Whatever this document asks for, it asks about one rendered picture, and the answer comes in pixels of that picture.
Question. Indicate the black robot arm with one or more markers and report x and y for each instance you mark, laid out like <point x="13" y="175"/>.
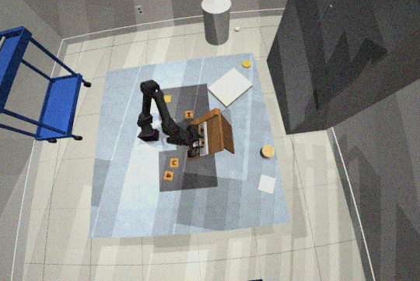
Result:
<point x="176" y="134"/>

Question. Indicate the beige rectangular block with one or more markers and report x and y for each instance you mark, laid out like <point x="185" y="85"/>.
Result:
<point x="230" y="87"/>

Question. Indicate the brown board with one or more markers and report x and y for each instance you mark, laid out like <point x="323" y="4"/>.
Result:
<point x="217" y="133"/>

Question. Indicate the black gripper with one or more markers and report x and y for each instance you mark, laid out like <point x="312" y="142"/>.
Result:
<point x="193" y="150"/>

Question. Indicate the grey cylindrical container with tan lid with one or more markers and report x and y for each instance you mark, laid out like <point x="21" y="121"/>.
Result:
<point x="267" y="151"/>

